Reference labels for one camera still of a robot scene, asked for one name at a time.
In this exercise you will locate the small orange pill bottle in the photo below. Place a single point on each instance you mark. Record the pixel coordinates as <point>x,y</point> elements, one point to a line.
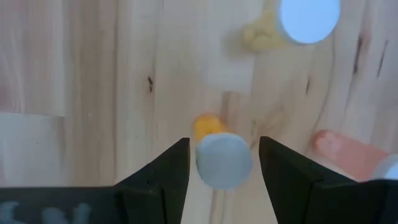
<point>224,161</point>

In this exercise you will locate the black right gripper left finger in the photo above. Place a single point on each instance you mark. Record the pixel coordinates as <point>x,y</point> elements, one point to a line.
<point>140,199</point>

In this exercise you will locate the small pink pill bottle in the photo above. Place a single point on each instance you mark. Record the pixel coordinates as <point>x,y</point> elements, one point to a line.
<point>348,154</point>

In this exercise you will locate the small pale yellow pill bottle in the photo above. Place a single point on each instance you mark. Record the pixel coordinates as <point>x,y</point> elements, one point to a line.
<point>308,21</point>

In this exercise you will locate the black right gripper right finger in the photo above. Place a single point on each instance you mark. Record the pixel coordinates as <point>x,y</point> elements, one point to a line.
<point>311,196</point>

